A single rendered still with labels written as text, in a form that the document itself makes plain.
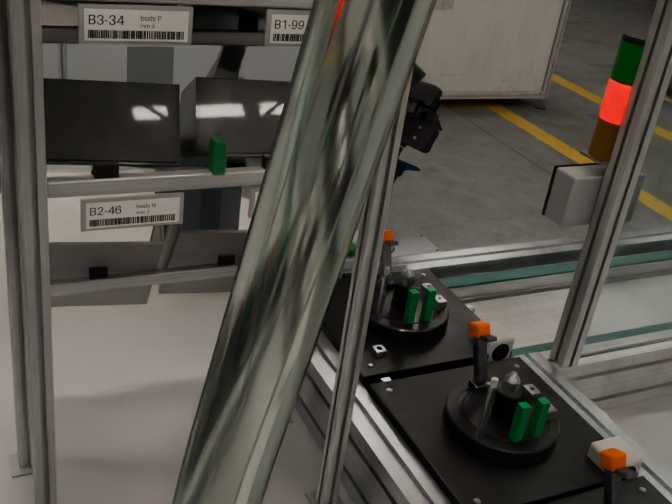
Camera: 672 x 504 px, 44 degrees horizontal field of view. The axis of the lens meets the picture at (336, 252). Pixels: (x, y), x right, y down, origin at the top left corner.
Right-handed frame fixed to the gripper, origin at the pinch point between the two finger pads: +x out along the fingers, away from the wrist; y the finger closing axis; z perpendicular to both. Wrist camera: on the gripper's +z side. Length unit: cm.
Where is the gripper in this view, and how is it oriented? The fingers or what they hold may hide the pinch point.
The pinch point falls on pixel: (419, 142)
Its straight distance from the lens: 154.4
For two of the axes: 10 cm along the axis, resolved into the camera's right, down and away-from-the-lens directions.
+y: 4.8, -8.8, -0.3
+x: 6.0, 3.0, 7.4
